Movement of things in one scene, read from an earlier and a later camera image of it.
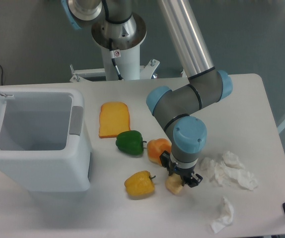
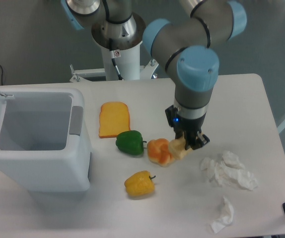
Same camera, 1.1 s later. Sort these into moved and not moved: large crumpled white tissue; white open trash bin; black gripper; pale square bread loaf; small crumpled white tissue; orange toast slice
Moved: black gripper; pale square bread loaf
Not moved: orange toast slice; white open trash bin; small crumpled white tissue; large crumpled white tissue
